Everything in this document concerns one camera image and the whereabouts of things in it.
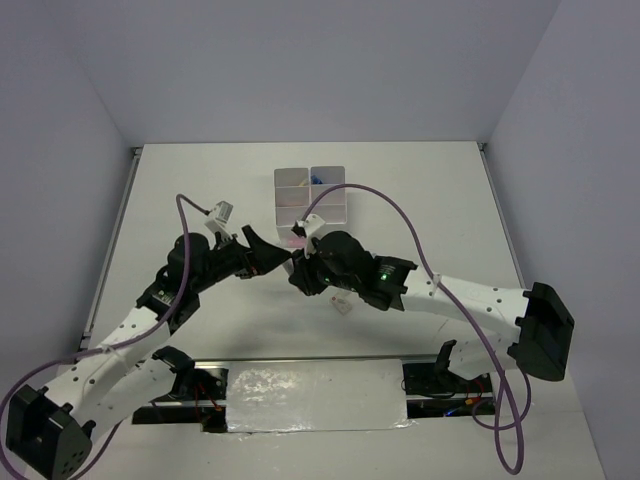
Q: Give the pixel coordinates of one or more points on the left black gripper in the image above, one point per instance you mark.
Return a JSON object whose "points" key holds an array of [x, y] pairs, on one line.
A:
{"points": [[263, 257]]}

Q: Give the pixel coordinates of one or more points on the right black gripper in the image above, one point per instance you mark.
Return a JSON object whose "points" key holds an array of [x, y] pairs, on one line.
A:
{"points": [[302, 274]]}

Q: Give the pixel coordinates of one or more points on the pink highlighter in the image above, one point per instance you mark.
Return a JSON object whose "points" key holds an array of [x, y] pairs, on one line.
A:
{"points": [[294, 243]]}

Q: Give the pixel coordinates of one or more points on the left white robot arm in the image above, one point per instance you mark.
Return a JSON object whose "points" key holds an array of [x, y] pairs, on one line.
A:
{"points": [[53, 428]]}

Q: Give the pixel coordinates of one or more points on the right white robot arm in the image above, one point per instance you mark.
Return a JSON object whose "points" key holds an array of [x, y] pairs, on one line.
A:
{"points": [[526, 329]]}

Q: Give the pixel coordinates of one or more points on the white eraser box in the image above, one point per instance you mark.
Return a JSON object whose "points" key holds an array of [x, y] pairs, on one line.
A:
{"points": [[341, 304]]}

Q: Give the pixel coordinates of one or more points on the left white divided container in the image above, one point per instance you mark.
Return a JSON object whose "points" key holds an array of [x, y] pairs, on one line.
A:
{"points": [[291, 201]]}

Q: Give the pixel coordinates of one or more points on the silver foil panel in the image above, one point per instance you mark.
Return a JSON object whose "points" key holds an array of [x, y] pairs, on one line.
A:
{"points": [[315, 396]]}

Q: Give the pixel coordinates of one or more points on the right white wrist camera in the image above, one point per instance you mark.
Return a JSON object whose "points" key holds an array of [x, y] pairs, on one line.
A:
{"points": [[308, 228]]}

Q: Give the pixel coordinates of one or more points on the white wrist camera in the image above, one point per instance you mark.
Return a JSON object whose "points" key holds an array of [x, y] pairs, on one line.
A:
{"points": [[217, 220], [308, 228]]}

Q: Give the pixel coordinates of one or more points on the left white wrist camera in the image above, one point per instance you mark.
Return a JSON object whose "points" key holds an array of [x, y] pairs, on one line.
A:
{"points": [[217, 220]]}

